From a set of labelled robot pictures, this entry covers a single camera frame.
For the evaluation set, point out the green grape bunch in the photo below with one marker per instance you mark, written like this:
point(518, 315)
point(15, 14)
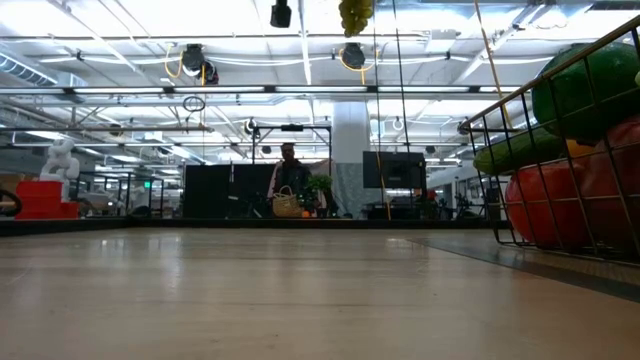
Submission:
point(356, 15)

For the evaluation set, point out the green cucumber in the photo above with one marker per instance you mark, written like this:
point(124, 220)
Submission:
point(520, 152)

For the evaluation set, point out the bright red apple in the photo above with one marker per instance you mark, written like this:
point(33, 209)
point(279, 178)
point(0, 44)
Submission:
point(545, 210)

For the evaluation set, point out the large green lime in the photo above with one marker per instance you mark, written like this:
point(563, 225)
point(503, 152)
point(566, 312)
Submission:
point(605, 90)

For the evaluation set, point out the maroon squarish apple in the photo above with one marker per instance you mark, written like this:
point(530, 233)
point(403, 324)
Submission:
point(595, 200)

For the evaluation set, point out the wicker basket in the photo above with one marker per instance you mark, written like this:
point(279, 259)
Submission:
point(287, 205)

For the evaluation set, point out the person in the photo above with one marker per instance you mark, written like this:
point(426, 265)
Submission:
point(290, 172)

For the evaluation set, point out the green leafy potted plant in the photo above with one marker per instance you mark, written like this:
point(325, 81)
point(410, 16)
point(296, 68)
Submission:
point(320, 187)

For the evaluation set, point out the black partition panel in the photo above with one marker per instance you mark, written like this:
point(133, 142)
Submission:
point(220, 190)

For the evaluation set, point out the black monitor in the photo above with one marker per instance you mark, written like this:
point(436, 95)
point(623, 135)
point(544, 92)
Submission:
point(395, 170)

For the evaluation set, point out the red bin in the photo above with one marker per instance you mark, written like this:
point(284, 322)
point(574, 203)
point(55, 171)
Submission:
point(40, 200)

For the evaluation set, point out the black background rig frame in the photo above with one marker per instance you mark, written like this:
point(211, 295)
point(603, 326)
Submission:
point(292, 128)

